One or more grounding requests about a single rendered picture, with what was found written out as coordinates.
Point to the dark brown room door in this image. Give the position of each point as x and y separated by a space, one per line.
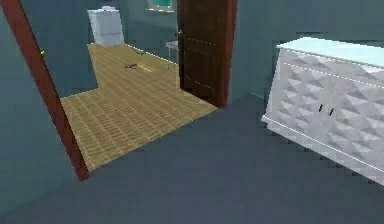
203 50

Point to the small grey side table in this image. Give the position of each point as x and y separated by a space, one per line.
172 46

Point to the small dark floor object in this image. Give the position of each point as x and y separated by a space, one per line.
131 66

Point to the pink item on chest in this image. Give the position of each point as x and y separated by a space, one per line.
107 7

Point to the white diamond-pattern sideboard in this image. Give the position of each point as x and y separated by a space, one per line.
330 106

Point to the green framed wall picture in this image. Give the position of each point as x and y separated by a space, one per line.
161 4

